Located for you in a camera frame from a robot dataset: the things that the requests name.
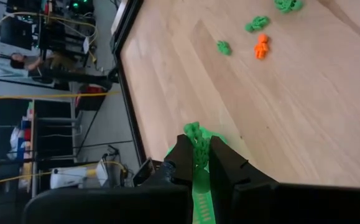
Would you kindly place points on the person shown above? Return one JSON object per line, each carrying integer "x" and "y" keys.
{"x": 15, "y": 67}

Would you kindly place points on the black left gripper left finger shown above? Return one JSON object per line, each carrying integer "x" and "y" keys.
{"x": 120, "y": 205}

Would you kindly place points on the small orange toy figure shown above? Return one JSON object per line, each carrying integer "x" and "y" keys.
{"x": 262, "y": 46}

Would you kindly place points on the white floor sheet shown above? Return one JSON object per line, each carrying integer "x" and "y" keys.
{"x": 102, "y": 172}

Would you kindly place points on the green plastic basket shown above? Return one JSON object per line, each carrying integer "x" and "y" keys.
{"x": 203, "y": 189}

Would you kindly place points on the computer with green lights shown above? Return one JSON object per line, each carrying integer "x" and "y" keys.
{"x": 77, "y": 4}

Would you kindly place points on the black computer case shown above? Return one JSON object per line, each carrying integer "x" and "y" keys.
{"x": 89, "y": 104}

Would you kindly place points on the white box device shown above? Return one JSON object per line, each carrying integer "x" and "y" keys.
{"x": 69, "y": 179}

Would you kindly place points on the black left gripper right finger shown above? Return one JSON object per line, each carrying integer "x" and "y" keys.
{"x": 260, "y": 202}

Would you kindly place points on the black aluminium table frame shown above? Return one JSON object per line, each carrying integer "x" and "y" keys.
{"x": 126, "y": 93}

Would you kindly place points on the small green toy figure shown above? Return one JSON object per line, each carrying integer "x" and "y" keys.
{"x": 224, "y": 48}
{"x": 200, "y": 146}
{"x": 257, "y": 23}
{"x": 288, "y": 4}

